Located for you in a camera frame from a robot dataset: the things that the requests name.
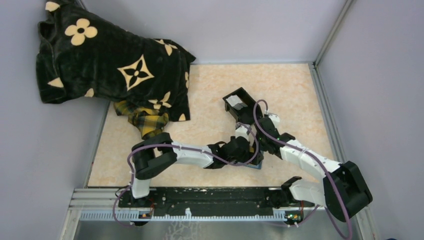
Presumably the blue card holder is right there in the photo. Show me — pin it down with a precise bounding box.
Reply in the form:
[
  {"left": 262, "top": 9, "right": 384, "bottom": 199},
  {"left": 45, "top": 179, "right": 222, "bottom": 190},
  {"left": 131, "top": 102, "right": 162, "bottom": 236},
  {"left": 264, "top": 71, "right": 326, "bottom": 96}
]
[{"left": 247, "top": 143, "right": 264, "bottom": 170}]

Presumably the black card box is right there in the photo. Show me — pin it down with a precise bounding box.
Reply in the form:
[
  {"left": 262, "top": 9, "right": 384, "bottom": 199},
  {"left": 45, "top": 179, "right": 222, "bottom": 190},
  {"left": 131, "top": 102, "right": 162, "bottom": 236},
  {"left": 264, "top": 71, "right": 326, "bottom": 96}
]
[{"left": 222, "top": 87, "right": 256, "bottom": 126}]

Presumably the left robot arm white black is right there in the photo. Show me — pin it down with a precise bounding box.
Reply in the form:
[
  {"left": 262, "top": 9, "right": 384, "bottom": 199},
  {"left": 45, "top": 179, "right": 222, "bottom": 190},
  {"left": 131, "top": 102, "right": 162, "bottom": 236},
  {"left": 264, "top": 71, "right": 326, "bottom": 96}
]
[{"left": 127, "top": 132, "right": 264, "bottom": 207}]

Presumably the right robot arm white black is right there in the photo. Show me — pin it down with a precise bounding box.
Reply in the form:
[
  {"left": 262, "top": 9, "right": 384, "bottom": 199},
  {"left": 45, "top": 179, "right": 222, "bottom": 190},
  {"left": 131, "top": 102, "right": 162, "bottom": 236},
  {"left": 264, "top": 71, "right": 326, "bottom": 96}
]
[{"left": 254, "top": 114, "right": 373, "bottom": 222}]

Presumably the stack of white cards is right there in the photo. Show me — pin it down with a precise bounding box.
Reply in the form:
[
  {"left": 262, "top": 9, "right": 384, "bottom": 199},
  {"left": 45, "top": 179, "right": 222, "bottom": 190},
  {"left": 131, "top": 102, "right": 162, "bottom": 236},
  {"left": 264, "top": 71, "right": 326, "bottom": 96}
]
[{"left": 226, "top": 95, "right": 248, "bottom": 111}]

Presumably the yellow black plaid cloth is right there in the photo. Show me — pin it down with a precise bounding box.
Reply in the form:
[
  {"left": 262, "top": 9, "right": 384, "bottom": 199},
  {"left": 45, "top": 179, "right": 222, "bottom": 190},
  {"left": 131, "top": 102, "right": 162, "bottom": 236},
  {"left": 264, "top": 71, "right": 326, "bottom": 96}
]
[{"left": 113, "top": 100, "right": 170, "bottom": 140}]

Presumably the black floral plush blanket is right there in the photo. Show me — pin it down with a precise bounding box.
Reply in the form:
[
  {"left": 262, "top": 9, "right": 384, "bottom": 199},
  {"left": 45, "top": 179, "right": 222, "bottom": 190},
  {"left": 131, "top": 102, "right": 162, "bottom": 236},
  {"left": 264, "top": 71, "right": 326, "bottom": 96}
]
[{"left": 36, "top": 0, "right": 195, "bottom": 122}]

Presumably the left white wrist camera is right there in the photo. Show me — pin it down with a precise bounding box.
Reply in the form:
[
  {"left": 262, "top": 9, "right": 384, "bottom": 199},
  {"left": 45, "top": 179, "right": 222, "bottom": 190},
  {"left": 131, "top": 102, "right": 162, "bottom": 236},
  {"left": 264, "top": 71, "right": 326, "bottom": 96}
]
[{"left": 234, "top": 122, "right": 252, "bottom": 142}]

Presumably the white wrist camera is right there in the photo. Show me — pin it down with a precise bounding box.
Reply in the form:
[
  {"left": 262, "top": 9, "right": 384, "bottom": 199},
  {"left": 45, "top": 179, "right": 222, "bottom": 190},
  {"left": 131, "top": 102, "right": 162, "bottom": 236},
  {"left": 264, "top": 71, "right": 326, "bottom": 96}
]
[
  {"left": 234, "top": 122, "right": 252, "bottom": 142},
  {"left": 268, "top": 113, "right": 280, "bottom": 128}
]

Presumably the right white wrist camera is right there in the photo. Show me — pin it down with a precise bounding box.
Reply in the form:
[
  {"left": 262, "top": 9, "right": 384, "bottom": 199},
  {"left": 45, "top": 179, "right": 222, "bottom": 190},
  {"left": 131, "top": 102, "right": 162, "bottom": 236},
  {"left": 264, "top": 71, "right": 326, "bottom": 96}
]
[{"left": 268, "top": 113, "right": 280, "bottom": 128}]

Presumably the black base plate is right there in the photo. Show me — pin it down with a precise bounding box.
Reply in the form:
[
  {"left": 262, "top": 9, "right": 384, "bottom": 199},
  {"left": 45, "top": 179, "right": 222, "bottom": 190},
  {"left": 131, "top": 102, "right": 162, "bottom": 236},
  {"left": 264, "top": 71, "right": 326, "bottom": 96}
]
[{"left": 117, "top": 187, "right": 314, "bottom": 217}]

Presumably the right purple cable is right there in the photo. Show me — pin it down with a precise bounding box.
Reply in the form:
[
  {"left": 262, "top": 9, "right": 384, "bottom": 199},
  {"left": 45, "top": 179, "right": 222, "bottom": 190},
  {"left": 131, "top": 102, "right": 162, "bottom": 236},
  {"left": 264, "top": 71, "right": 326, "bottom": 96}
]
[{"left": 253, "top": 99, "right": 354, "bottom": 240}]

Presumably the purple cable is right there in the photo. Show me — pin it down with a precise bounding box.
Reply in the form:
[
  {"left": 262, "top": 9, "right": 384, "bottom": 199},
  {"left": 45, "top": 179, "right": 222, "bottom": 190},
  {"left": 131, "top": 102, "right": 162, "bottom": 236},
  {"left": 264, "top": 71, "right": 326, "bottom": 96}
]
[
  {"left": 112, "top": 122, "right": 261, "bottom": 228},
  {"left": 253, "top": 99, "right": 354, "bottom": 240}
]

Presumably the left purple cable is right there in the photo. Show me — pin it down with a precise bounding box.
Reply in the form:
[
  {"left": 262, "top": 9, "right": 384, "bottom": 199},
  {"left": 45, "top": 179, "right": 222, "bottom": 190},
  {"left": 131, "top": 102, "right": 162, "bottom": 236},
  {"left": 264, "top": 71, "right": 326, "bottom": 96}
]
[{"left": 112, "top": 122, "right": 261, "bottom": 228}]

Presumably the aluminium frame rail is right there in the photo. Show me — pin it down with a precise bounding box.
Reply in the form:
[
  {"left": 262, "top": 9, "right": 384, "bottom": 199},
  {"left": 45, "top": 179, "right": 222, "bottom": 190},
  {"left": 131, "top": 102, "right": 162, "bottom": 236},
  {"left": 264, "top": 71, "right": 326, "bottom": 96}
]
[{"left": 60, "top": 187, "right": 381, "bottom": 240}]

